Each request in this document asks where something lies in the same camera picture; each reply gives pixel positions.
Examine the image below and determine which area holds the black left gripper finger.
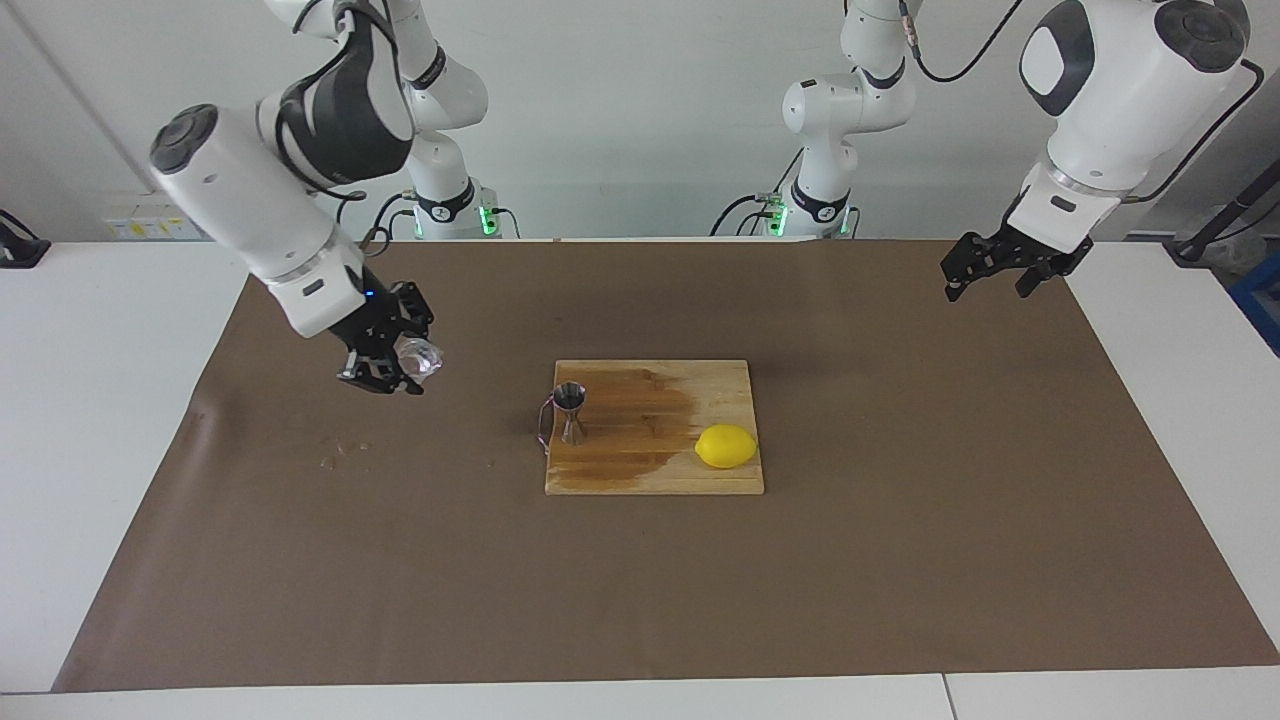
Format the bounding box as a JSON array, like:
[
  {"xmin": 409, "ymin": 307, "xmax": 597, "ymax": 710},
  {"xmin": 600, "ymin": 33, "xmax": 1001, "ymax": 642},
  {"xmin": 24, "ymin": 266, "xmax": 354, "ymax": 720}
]
[
  {"xmin": 940, "ymin": 231, "xmax": 1012, "ymax": 304},
  {"xmin": 1014, "ymin": 255, "xmax": 1064, "ymax": 300}
]

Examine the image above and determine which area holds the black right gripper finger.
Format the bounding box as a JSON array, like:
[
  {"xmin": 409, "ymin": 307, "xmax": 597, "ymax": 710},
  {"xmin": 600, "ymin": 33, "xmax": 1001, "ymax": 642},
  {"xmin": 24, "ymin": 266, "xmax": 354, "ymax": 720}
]
[
  {"xmin": 337, "ymin": 350, "xmax": 428, "ymax": 397},
  {"xmin": 396, "ymin": 281, "xmax": 436, "ymax": 343}
]

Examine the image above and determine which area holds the small clear glass cup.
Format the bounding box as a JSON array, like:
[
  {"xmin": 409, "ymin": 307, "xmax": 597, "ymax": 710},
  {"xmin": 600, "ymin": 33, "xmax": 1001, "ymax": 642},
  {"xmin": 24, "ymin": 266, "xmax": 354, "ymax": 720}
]
[{"xmin": 393, "ymin": 337, "xmax": 446, "ymax": 386}]

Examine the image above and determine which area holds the steel double jigger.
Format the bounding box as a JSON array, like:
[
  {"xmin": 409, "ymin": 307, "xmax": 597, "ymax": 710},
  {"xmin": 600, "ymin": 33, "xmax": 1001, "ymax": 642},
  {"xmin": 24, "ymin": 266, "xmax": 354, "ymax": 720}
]
[{"xmin": 553, "ymin": 382, "xmax": 589, "ymax": 446}]

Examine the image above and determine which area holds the brown paper table mat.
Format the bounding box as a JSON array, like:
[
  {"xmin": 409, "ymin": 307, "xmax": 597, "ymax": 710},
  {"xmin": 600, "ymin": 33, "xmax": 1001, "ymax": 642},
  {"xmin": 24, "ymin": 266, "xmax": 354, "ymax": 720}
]
[{"xmin": 52, "ymin": 240, "xmax": 1280, "ymax": 693}]

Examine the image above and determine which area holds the black stand pole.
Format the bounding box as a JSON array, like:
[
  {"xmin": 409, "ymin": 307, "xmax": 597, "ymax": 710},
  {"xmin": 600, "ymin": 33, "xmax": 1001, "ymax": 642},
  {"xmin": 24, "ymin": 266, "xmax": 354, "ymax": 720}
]
[{"xmin": 1170, "ymin": 160, "xmax": 1280, "ymax": 263}]

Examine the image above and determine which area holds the wooden cutting board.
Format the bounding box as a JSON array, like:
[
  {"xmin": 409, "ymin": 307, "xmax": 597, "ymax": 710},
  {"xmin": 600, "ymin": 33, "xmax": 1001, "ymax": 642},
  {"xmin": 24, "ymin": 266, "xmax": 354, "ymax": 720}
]
[{"xmin": 544, "ymin": 359, "xmax": 766, "ymax": 496}]

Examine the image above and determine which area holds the yellow lemon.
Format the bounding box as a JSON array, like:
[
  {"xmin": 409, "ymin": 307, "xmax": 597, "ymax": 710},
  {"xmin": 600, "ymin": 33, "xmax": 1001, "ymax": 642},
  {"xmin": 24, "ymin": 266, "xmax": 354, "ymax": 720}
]
[{"xmin": 694, "ymin": 423, "xmax": 759, "ymax": 470}]

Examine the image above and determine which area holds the black table clamp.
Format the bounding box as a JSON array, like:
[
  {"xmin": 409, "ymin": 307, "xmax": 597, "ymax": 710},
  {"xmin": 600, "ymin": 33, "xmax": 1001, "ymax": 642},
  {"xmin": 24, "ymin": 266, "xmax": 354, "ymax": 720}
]
[{"xmin": 0, "ymin": 210, "xmax": 51, "ymax": 269}]

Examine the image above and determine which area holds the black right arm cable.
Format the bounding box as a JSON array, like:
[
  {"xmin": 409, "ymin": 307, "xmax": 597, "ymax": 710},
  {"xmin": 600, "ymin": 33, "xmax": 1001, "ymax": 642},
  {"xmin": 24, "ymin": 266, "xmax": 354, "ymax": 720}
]
[{"xmin": 335, "ymin": 0, "xmax": 401, "ymax": 256}]

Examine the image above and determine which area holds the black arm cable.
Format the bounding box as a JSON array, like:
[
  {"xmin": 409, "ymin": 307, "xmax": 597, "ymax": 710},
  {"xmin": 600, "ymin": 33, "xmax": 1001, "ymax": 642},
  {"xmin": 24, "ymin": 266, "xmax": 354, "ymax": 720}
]
[
  {"xmin": 898, "ymin": 0, "xmax": 1263, "ymax": 206},
  {"xmin": 335, "ymin": 0, "xmax": 401, "ymax": 256}
]

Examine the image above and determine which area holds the black right base cable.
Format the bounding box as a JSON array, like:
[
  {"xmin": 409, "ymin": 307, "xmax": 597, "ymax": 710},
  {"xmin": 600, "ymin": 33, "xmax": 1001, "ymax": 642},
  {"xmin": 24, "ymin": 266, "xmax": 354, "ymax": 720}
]
[{"xmin": 370, "ymin": 193, "xmax": 413, "ymax": 241}]

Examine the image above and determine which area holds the black base cable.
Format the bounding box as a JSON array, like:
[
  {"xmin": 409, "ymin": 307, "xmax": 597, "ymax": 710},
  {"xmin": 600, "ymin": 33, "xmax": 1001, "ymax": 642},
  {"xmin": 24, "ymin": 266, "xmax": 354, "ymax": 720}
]
[
  {"xmin": 710, "ymin": 148, "xmax": 804, "ymax": 238},
  {"xmin": 370, "ymin": 193, "xmax": 413, "ymax": 241}
]

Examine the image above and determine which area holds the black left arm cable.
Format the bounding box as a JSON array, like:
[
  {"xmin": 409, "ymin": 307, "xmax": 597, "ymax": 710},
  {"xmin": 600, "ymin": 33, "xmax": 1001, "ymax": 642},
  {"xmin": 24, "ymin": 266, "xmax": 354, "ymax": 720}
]
[{"xmin": 898, "ymin": 0, "xmax": 1263, "ymax": 206}]

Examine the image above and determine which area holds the white wall socket strip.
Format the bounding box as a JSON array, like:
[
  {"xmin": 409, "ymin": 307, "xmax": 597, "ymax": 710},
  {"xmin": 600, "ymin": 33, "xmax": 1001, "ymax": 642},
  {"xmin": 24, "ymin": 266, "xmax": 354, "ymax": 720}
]
[{"xmin": 103, "ymin": 200, "xmax": 211, "ymax": 241}]

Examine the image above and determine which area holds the black left base cable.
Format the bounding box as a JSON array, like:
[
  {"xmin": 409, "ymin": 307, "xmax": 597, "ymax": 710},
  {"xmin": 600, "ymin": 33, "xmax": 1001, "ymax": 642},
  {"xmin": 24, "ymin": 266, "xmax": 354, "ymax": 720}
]
[{"xmin": 710, "ymin": 148, "xmax": 804, "ymax": 238}]

